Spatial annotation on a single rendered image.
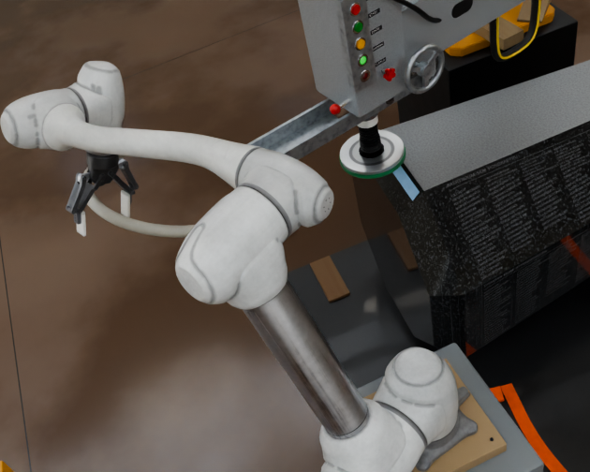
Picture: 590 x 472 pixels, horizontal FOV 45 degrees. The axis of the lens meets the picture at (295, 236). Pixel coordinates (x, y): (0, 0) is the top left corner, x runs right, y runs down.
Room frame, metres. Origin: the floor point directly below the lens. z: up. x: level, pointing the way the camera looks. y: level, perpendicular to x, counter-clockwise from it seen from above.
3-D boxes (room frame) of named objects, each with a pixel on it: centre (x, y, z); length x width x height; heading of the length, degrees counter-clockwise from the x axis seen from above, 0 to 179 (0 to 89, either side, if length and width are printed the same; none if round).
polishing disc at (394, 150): (1.79, -0.32, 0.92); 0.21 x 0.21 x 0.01
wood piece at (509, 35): (2.44, -1.02, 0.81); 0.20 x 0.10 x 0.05; 16
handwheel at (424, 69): (1.73, -0.48, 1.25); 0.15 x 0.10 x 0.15; 114
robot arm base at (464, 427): (0.85, -0.20, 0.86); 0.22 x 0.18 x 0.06; 111
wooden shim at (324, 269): (2.09, -0.10, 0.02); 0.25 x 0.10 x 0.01; 8
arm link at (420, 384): (0.84, -0.17, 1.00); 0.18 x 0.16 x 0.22; 129
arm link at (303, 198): (0.99, -0.01, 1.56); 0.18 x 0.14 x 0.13; 39
